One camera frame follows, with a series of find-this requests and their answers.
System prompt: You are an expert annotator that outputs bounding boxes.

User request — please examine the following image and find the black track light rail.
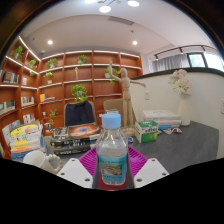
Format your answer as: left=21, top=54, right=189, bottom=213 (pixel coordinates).
left=153, top=44, right=218, bottom=60

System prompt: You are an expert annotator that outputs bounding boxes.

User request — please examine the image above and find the wooden artist mannequin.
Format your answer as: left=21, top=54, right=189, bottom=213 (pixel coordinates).
left=108, top=60, right=147, bottom=138

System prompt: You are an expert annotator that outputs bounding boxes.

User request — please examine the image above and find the ceiling air vent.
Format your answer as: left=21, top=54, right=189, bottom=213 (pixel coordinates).
left=108, top=15, right=135, bottom=27

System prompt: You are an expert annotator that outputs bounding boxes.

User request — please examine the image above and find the branched ceiling lamp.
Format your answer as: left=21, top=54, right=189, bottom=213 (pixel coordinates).
left=84, top=0, right=141, bottom=14

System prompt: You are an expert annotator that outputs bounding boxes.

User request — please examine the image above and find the white vase with flowers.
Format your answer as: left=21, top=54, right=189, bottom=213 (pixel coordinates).
left=168, top=68, right=193, bottom=127

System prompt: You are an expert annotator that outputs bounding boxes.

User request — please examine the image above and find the green and white carton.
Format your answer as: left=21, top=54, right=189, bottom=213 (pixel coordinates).
left=104, top=108, right=120, bottom=116

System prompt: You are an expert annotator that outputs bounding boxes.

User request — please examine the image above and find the clear blue-capped water bottle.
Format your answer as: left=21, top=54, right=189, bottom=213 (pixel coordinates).
left=95, top=112, right=129, bottom=186

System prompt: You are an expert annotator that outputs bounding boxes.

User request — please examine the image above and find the dark-framed window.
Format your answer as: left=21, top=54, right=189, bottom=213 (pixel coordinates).
left=186, top=51, right=224, bottom=73

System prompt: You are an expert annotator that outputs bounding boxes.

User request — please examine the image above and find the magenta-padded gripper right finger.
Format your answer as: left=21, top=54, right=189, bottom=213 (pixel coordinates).
left=128, top=146, right=170, bottom=189

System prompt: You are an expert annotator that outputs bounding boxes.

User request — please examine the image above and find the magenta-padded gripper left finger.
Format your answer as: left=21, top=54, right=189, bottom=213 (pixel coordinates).
left=56, top=147, right=98, bottom=189

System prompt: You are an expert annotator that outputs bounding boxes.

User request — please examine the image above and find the grey curtain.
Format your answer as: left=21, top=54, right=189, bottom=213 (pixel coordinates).
left=152, top=53, right=191, bottom=73

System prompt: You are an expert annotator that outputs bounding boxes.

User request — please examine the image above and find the dark office chair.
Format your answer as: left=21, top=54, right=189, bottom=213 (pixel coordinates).
left=63, top=100, right=98, bottom=128

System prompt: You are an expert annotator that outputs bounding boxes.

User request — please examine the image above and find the wooden bookshelf unit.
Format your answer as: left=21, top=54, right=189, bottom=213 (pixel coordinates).
left=0, top=34, right=144, bottom=161

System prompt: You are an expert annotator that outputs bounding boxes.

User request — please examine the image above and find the green and white tissue box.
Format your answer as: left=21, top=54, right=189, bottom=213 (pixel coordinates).
left=134, top=120, right=159, bottom=144

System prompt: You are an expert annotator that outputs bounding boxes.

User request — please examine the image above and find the cream ceramic mug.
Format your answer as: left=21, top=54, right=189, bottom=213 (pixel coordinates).
left=22, top=149, right=64, bottom=175

